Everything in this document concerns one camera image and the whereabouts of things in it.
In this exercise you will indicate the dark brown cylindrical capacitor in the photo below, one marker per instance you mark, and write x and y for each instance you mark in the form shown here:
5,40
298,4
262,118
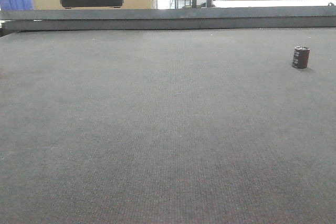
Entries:
300,57

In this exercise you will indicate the grey carpet mat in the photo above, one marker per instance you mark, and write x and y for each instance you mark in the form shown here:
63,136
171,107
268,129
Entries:
195,126

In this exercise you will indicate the dark grey table edge rail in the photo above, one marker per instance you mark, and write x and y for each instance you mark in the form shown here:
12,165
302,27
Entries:
169,19

